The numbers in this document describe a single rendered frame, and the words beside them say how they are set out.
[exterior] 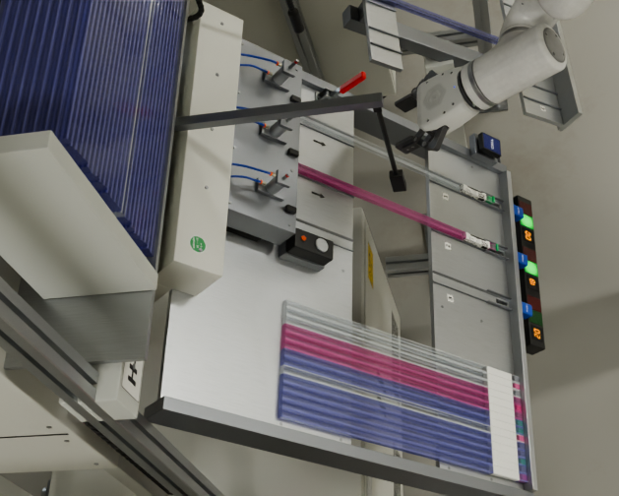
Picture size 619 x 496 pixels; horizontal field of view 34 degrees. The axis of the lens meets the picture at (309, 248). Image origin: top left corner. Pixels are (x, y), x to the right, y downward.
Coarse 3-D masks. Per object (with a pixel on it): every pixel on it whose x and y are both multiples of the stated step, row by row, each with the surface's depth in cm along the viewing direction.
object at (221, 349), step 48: (336, 144) 182; (336, 192) 177; (240, 240) 160; (336, 240) 173; (240, 288) 156; (288, 288) 162; (336, 288) 168; (192, 336) 148; (240, 336) 153; (192, 384) 144; (240, 384) 149
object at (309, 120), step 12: (300, 120) 179; (312, 120) 180; (336, 132) 182; (360, 144) 185; (372, 144) 186; (384, 156) 188; (396, 156) 189; (408, 168) 191; (420, 168) 192; (444, 180) 194
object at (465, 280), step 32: (448, 160) 199; (448, 192) 195; (480, 224) 197; (448, 256) 188; (480, 256) 193; (448, 288) 184; (480, 288) 189; (448, 320) 181; (480, 320) 186; (448, 352) 177; (480, 352) 182; (512, 352) 187; (512, 480) 174
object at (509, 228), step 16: (512, 192) 203; (512, 208) 201; (512, 224) 199; (512, 240) 197; (512, 256) 196; (512, 272) 194; (512, 288) 193; (512, 304) 191; (512, 320) 190; (512, 336) 189; (528, 400) 181; (528, 416) 179; (528, 432) 178; (528, 448) 176; (528, 464) 175; (528, 480) 174
